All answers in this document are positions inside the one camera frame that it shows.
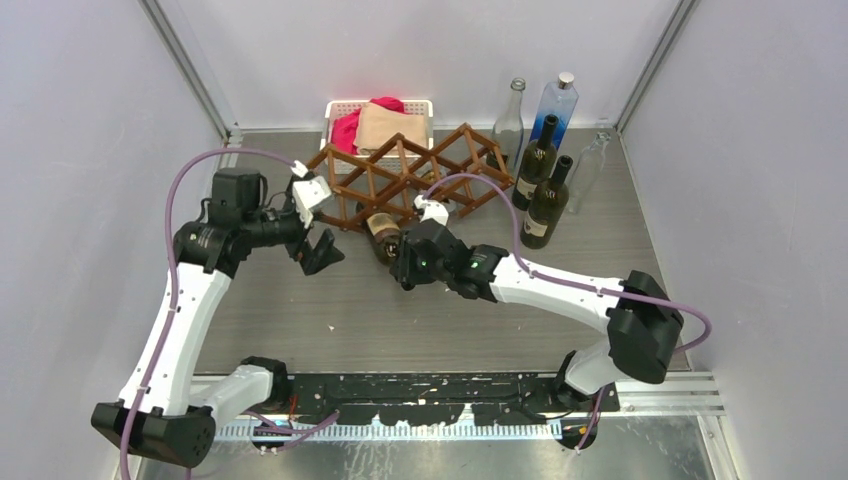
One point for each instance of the pink red cloth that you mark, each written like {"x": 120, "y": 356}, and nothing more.
{"x": 344, "y": 129}

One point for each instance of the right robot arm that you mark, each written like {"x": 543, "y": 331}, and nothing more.
{"x": 639, "y": 326}

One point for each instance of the blue square glass bottle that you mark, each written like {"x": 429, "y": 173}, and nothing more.
{"x": 559, "y": 98}

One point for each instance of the small clear bottle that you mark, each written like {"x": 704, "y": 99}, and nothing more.
{"x": 589, "y": 167}

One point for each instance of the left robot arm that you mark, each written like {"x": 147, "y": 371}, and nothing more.
{"x": 156, "y": 416}

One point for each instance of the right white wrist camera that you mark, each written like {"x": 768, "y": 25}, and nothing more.
{"x": 429, "y": 209}

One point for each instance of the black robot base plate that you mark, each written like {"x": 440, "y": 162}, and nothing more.
{"x": 425, "y": 399}

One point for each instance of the brown wooden wine rack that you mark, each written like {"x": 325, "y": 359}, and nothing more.
{"x": 389, "y": 179}

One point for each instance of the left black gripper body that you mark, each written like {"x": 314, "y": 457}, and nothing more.
{"x": 299, "y": 235}

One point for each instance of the clear glass wine bottle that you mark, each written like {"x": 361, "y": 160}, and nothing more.
{"x": 508, "y": 130}

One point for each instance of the white plastic basket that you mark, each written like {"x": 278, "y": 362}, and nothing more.
{"x": 339, "y": 108}

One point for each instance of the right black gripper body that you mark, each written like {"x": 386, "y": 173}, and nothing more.
{"x": 430, "y": 274}

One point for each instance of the beige cloth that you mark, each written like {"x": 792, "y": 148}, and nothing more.
{"x": 378, "y": 124}

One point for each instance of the dark green bottle white label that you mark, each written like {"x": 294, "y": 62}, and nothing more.
{"x": 536, "y": 163}

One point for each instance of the green bottle silver capsule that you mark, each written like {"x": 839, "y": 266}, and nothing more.
{"x": 384, "y": 235}

